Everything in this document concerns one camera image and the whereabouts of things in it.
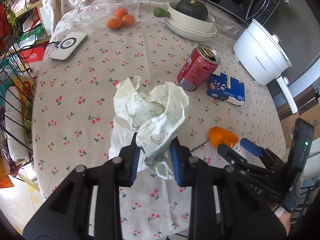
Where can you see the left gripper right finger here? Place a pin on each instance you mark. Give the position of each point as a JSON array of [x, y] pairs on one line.
[[224, 202]]

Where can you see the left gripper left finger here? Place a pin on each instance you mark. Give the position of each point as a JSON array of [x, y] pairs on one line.
[[86, 205]]

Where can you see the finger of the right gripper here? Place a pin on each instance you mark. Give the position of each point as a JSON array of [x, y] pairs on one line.
[[251, 147], [232, 157]]

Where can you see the orange peel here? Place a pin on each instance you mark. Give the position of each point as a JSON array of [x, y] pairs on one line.
[[218, 136]]

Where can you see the white paper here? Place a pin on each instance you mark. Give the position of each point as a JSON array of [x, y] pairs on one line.
[[154, 117]]

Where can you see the person's right hand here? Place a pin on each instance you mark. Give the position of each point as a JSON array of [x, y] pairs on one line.
[[282, 215]]

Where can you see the phone on right gripper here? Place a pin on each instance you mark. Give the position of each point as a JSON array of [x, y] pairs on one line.
[[302, 138]]

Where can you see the small blue milk carton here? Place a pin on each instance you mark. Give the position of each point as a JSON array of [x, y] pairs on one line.
[[227, 89]]

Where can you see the upright red drink can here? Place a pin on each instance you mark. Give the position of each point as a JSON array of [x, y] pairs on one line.
[[201, 63]]

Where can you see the white electric cooking pot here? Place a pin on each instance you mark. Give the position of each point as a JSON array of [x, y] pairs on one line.
[[264, 59]]

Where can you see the stacked white plates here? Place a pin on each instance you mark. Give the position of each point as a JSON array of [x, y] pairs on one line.
[[190, 34]]

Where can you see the grey refrigerator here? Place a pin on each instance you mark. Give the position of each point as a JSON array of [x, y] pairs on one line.
[[298, 30]]

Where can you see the cherry print tablecloth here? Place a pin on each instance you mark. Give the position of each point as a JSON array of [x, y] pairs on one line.
[[73, 115]]

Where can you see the dark green pumpkin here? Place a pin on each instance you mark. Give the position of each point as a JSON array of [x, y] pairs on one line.
[[193, 8]]

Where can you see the glass jar with oranges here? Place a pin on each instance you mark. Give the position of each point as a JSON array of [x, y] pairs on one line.
[[114, 15]]

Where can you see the white bowl with handle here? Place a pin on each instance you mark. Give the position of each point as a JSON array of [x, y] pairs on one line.
[[178, 18]]

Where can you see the white wireless charger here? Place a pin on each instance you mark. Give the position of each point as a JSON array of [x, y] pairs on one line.
[[68, 47]]

